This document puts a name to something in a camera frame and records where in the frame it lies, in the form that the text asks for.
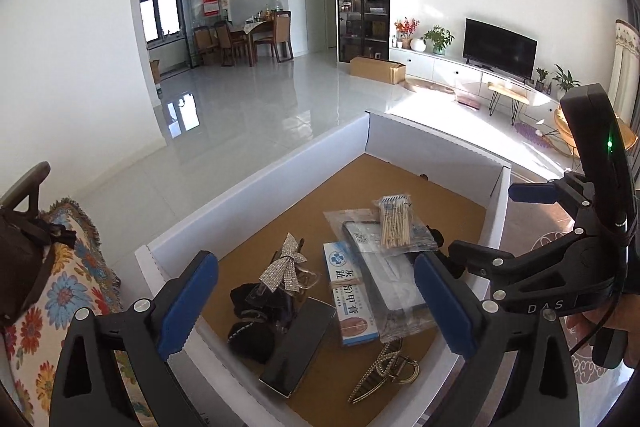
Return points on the floral woven blanket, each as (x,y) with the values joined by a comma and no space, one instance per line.
(35,347)

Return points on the window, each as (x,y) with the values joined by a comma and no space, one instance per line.
(160,17)

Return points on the gold pearl hair claw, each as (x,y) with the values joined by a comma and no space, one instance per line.
(385,372)

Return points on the black television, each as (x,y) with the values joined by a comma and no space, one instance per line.
(500,49)

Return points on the black scrunchie with stitched trim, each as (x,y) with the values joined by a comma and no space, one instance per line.
(250,342)

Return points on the white television cabinet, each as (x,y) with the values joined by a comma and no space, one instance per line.
(450,64)

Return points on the small potted plant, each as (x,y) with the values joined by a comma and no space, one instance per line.
(541,78)

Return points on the wooden dining table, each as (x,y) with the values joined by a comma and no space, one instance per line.
(252,29)

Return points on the orange lounge chair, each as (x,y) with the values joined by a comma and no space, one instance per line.
(567,132)

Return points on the brown cardboard carton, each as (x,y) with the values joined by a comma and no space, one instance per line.
(377,69)

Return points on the white door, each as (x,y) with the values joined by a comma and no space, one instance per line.
(313,7)

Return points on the red door poster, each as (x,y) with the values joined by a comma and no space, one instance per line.
(211,2)

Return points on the covered standing air conditioner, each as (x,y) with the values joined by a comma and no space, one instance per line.
(627,72)

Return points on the black rectangular case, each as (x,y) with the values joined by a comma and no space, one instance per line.
(297,347)

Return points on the white cardboard box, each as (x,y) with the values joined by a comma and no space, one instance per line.
(440,142)

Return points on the wooden hairpin-leg side table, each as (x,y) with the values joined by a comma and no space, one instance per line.
(507,91)

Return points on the brown dining chair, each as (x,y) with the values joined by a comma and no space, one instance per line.
(225,39)

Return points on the tall-back dining chair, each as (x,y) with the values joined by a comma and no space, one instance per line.
(283,32)

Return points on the red flower bouquet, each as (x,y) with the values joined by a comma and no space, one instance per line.
(406,27)

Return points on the leafy green potted plant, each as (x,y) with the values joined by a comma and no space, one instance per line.
(438,38)

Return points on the person's right hand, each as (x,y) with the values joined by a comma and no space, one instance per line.
(580,324)

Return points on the broad-leaf potted plant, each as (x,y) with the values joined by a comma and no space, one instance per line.
(565,79)

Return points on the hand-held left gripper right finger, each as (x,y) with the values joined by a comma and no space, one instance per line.
(445,302)

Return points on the face mask packet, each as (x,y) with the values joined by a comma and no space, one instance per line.
(400,287)

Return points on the round beige floor cushion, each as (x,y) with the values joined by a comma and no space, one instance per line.
(429,86)

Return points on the blue ointment box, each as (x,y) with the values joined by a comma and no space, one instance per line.
(350,302)

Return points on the silver rhinestone bow clip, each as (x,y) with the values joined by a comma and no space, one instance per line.
(285,264)

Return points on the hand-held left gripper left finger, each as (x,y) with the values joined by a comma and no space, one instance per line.
(187,302)

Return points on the cotton swab bag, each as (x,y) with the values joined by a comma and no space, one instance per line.
(397,222)

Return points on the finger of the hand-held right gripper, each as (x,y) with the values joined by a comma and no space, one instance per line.
(525,274)
(532,193)

